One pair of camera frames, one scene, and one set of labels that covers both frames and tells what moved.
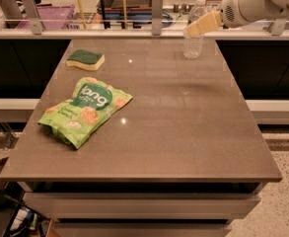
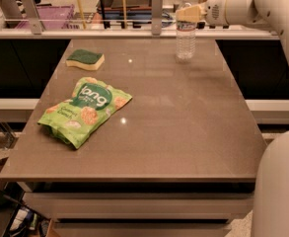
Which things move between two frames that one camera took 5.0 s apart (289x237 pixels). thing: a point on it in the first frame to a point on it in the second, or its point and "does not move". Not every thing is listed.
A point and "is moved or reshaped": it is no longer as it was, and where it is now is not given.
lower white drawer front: x=205 y=229 does not move
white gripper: x=235 y=11 to x=215 y=13
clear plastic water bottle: x=193 y=46 is moved or reshaped
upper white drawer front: x=137 y=203 does not move
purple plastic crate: x=51 y=17 does not move
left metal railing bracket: x=31 y=10 does not move
